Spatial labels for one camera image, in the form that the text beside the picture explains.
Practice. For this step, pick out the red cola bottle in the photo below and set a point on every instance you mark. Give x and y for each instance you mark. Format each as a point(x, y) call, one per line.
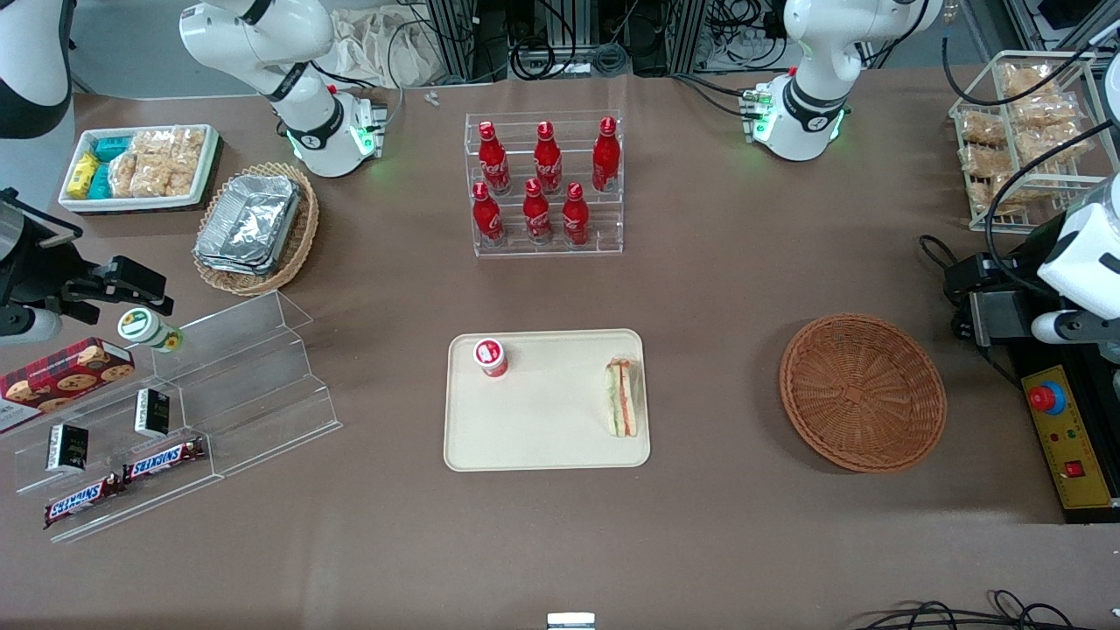
point(605, 162)
point(487, 219)
point(537, 217)
point(548, 166)
point(494, 166)
point(575, 219)

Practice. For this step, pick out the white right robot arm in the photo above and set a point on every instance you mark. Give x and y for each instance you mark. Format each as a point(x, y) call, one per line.
point(297, 96)

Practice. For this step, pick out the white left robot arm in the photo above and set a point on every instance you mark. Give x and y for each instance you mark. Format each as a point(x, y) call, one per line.
point(814, 96)

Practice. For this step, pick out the beige cloth bag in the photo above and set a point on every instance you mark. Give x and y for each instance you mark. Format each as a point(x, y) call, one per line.
point(376, 44)

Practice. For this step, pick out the red yogurt cup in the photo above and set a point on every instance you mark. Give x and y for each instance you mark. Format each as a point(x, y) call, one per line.
point(491, 357)

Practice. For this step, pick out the green sunflower yogurt cup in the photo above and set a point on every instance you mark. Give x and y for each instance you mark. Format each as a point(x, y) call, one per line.
point(144, 328)

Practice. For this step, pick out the teal snack packet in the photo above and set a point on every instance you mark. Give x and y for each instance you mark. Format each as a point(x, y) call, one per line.
point(112, 148)
point(101, 182)

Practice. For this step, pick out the white rectangular snack tray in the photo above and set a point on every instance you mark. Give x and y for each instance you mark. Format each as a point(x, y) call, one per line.
point(74, 199)

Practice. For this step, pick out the yellow snack packet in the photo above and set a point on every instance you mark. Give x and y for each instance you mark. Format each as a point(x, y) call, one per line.
point(83, 171)

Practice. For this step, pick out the clear acrylic stepped shelf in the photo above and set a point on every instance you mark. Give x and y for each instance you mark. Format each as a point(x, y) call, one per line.
point(254, 385)

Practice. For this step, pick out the oval wicker basket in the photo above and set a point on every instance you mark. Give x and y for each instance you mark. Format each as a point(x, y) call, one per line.
point(297, 236)

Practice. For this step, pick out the Snickers chocolate bar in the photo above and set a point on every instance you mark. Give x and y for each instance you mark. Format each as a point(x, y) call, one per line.
point(164, 459)
point(80, 500)

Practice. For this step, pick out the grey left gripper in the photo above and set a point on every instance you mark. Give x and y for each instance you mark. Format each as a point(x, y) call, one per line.
point(1025, 259)

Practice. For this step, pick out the beige plastic tray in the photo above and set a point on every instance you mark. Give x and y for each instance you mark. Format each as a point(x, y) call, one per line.
point(551, 411)

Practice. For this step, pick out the clear acrylic bottle rack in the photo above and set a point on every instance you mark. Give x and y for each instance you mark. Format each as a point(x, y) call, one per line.
point(604, 223)

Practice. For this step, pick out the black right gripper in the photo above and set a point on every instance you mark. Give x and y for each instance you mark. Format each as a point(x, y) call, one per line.
point(37, 273)

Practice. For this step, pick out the red tartan cookie box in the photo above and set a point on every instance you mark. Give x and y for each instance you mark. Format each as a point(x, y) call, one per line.
point(61, 381)

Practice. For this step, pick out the yellow black emergency stop box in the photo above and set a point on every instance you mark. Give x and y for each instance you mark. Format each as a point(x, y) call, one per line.
point(1063, 437)

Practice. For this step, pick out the round wicker basket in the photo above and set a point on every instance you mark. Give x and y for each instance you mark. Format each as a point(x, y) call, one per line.
point(862, 394)

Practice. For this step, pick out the small black snack box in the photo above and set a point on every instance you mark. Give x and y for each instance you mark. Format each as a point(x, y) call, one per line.
point(152, 413)
point(67, 448)

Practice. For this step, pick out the aluminium foil container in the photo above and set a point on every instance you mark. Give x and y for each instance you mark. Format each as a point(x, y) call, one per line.
point(249, 219)
point(236, 268)

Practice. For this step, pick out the triangle sandwich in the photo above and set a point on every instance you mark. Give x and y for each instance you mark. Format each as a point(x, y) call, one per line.
point(623, 398)

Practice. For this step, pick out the clear rice cracker bag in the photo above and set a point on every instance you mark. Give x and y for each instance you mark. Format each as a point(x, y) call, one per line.
point(1050, 147)
point(185, 160)
point(1046, 112)
point(123, 175)
point(982, 128)
point(984, 162)
point(993, 197)
point(1028, 80)
point(150, 164)

